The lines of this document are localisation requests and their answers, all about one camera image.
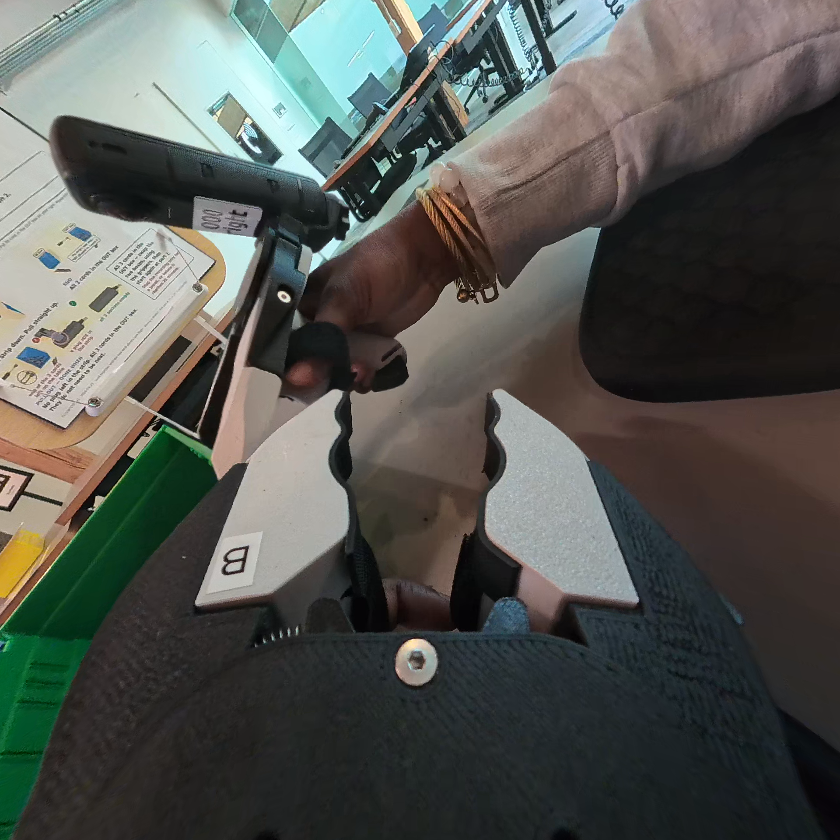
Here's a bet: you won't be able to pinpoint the white bead bracelet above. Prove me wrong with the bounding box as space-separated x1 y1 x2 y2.
428 161 472 199

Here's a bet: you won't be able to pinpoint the person's right hand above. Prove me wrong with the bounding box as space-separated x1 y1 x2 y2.
283 205 466 395

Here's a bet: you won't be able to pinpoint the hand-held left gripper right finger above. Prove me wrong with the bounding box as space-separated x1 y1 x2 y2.
451 389 641 634

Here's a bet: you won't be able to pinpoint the gold wire bracelets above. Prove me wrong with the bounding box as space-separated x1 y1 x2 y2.
415 184 503 304

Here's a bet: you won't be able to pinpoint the yellow box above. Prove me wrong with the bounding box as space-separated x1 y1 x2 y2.
0 528 50 599

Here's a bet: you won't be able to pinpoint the green plastic bin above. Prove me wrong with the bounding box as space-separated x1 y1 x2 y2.
0 425 221 840

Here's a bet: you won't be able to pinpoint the wooden instruction sign board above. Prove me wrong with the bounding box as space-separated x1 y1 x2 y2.
0 105 227 483

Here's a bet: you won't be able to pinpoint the black office chair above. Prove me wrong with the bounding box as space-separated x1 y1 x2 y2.
298 117 358 178
346 72 395 122

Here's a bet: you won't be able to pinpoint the black framed sign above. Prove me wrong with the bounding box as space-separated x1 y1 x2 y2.
0 465 34 513

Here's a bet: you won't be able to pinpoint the brown top office desk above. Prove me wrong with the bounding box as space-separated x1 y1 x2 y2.
322 0 559 221

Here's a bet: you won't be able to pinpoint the person's left hand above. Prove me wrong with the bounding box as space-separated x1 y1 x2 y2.
384 577 454 632

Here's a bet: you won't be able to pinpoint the person's right forearm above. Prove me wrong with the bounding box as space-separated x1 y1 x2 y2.
451 0 840 271

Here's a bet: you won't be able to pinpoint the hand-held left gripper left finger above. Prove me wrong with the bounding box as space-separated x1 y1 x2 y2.
196 392 391 634

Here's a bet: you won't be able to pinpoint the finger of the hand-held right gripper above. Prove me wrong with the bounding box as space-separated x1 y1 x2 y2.
197 238 266 455
211 365 312 481

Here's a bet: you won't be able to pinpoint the black round fabric pad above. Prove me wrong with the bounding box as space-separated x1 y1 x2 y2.
581 112 840 404

